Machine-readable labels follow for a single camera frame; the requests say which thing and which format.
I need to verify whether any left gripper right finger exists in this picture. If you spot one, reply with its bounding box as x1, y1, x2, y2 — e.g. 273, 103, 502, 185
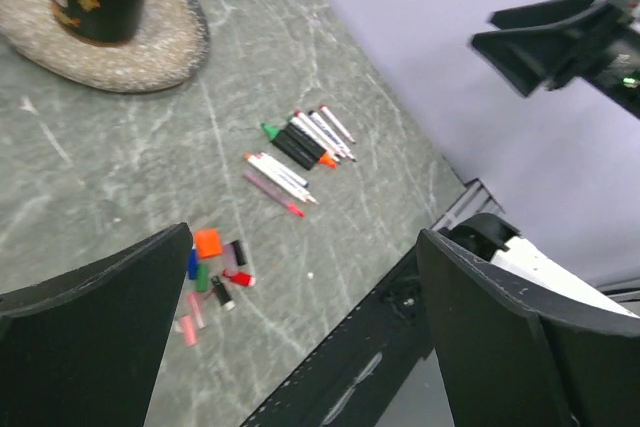
416, 230, 639, 426

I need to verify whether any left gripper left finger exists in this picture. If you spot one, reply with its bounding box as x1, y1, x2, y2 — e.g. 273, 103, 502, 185
1, 223, 192, 427

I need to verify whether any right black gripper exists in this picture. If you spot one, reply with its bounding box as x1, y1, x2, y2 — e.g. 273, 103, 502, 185
471, 0, 639, 118

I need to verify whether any pink pen cap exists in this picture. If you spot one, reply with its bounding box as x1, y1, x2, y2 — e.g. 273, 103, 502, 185
178, 315, 198, 347

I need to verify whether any small red cap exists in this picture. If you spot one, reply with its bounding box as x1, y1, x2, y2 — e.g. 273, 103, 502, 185
223, 270, 256, 287

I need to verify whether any white pen pink tip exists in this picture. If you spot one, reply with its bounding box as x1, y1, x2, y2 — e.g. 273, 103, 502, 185
243, 170, 305, 218

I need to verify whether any peach tip white pen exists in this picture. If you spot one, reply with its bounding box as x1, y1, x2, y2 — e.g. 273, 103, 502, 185
245, 154, 318, 204

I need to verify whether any orange cap black highlighter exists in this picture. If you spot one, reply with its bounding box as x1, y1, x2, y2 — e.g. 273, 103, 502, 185
283, 122, 337, 168

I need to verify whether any green cap black highlighter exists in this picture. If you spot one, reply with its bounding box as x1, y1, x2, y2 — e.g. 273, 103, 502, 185
260, 123, 317, 171

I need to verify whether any purple pen cap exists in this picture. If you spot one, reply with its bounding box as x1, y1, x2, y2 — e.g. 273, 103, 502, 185
223, 244, 238, 277

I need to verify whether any blue cap white marker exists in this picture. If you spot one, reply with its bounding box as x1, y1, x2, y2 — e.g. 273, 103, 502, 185
319, 104, 356, 144

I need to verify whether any red cap white marker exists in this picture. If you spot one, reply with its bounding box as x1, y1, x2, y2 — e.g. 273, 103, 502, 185
260, 152, 309, 189

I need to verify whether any speckled grey plate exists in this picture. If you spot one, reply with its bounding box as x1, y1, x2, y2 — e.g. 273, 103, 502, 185
1, 0, 210, 94

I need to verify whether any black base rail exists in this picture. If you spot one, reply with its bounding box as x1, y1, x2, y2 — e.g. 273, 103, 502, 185
244, 249, 433, 427

